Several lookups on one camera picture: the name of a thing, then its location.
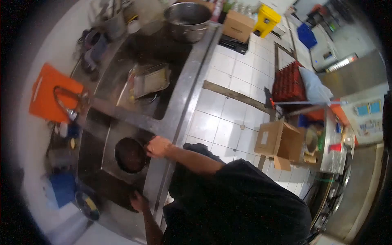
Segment person's left hand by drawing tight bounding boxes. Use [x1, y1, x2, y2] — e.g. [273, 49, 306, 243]
[129, 191, 150, 213]

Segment person's right hand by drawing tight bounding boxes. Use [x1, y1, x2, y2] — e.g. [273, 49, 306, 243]
[145, 136, 173, 159]

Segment round black pan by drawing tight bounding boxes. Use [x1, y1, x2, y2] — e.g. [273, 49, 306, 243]
[114, 137, 147, 174]

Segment dark rectangular tray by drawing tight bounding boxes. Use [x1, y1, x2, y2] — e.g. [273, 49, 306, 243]
[80, 168, 142, 213]

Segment bowl with yellow sponge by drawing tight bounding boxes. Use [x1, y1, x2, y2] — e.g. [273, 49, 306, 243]
[75, 189, 102, 222]

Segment steel sink counter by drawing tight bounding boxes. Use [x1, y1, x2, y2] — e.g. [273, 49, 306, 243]
[46, 18, 223, 242]

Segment person's legs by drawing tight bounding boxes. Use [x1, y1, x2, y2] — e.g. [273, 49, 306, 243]
[183, 142, 226, 165]

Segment steel baking tray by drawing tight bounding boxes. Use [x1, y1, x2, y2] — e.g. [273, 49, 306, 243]
[116, 63, 172, 108]

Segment blue cloth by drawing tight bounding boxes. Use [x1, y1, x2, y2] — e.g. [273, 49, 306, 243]
[48, 172, 78, 209]

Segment steel faucet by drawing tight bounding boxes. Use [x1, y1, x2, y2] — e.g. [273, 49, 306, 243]
[53, 86, 90, 122]

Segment wooden plank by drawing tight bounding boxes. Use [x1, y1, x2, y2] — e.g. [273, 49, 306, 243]
[202, 80, 277, 122]

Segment person's body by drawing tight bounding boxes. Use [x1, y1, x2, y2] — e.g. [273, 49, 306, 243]
[161, 159, 312, 245]

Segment dark jug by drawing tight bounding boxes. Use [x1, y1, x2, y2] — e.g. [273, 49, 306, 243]
[80, 27, 108, 75]

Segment orange cutting board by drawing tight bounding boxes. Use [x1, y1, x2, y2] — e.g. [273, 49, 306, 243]
[29, 63, 85, 124]

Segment white cup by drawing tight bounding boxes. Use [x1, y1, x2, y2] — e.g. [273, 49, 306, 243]
[127, 19, 141, 34]

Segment open cardboard box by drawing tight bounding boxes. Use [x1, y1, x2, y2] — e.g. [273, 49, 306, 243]
[254, 118, 306, 172]

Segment steel utensil holder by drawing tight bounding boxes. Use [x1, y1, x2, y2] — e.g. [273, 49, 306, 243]
[102, 0, 128, 41]

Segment large steel pot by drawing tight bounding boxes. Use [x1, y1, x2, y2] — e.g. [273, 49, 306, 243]
[164, 2, 213, 43]

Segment black floor crate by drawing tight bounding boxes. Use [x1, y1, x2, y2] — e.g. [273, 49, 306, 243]
[219, 34, 249, 55]

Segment closed cardboard box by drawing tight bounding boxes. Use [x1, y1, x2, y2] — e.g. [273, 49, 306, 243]
[222, 10, 255, 43]

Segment stack of red trays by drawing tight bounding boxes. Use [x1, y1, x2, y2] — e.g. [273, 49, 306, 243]
[272, 60, 307, 103]

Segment yellow mop bucket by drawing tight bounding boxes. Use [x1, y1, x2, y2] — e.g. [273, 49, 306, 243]
[253, 4, 282, 39]

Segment white sack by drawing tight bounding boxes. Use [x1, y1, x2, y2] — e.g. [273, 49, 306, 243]
[298, 66, 334, 106]

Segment steel work table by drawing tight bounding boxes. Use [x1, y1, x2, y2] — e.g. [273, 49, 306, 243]
[302, 109, 356, 175]

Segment gas stove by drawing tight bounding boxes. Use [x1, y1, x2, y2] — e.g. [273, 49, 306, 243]
[306, 153, 353, 243]

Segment blue plastic bin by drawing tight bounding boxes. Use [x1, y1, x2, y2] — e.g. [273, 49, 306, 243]
[297, 23, 318, 50]

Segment white cabinet with posters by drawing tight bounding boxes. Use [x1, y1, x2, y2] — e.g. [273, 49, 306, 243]
[341, 82, 390, 146]

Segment long-handled floor scraper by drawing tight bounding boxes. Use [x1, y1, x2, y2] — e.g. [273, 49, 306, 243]
[264, 87, 349, 109]

